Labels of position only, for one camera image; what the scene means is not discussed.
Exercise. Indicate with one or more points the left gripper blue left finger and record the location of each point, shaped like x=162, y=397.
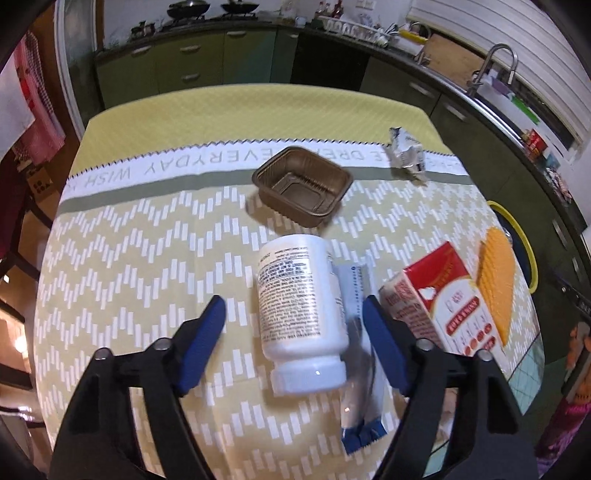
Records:
x=194, y=342

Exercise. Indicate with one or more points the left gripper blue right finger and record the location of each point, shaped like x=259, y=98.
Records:
x=392, y=341

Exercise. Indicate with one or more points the blue white plastic wrapper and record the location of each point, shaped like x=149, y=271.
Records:
x=362, y=397

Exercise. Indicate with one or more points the red white milk carton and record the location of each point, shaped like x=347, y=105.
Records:
x=438, y=299

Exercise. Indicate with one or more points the white pill bottle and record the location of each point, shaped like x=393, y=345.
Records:
x=302, y=322

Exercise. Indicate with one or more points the orange foam net sleeve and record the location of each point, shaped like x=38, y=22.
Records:
x=496, y=279

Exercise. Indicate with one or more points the brown plastic tray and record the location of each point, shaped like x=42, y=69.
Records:
x=302, y=185

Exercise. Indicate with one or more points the snack wrapper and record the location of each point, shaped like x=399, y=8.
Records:
x=406, y=153

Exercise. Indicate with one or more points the yellow rimmed blue trash bin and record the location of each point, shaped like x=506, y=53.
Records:
x=520, y=244

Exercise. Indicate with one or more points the steel kitchen faucet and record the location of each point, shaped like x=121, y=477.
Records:
x=475, y=83

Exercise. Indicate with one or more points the patterned tablecloth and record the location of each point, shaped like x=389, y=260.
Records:
x=159, y=214

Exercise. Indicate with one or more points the wooden cutting board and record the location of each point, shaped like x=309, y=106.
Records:
x=452, y=60

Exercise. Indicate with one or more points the dish rack with dishes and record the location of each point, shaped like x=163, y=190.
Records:
x=355, y=31

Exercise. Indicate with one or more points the black wok left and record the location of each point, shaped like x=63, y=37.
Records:
x=187, y=9

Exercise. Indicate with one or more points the black wok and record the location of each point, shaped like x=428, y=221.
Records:
x=187, y=9
x=239, y=7

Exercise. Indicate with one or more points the black wok right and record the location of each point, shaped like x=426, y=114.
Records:
x=239, y=7

